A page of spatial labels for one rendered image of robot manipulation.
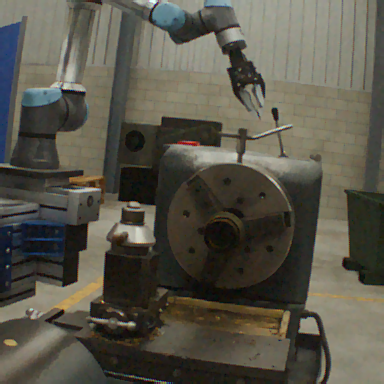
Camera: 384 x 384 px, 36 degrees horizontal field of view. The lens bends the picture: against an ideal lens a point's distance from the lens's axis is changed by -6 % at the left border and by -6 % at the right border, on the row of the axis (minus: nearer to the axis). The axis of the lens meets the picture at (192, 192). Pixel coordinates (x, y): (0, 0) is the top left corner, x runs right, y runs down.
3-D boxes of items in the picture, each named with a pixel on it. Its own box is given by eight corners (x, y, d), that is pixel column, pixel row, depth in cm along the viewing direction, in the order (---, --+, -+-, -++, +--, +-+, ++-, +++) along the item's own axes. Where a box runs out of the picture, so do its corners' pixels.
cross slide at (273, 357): (60, 323, 112) (60, 301, 112) (287, 362, 104) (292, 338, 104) (22, 348, 96) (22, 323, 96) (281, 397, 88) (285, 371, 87)
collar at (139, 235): (115, 235, 104) (116, 217, 104) (160, 241, 103) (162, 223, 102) (99, 241, 97) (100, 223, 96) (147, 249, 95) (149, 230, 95)
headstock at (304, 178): (184, 249, 234) (194, 144, 230) (310, 265, 225) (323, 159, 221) (139, 283, 176) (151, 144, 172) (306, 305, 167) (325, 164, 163)
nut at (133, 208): (124, 220, 102) (125, 198, 101) (147, 223, 101) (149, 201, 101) (116, 223, 98) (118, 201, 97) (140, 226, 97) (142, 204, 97)
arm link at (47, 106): (9, 131, 171) (15, 84, 169) (35, 131, 183) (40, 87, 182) (42, 133, 166) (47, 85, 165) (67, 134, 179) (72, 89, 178)
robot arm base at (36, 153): (-1, 164, 170) (2, 130, 169) (27, 163, 185) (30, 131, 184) (41, 170, 166) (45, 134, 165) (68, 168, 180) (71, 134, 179)
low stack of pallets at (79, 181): (57, 197, 1026) (59, 171, 1022) (105, 203, 1016) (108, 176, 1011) (30, 205, 903) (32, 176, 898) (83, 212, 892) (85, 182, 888)
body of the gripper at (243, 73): (232, 89, 163) (217, 47, 163) (236, 91, 171) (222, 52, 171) (259, 80, 161) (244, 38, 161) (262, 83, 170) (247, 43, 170)
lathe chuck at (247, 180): (169, 273, 167) (181, 155, 164) (285, 289, 161) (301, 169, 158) (160, 279, 158) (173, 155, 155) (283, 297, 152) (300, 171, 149)
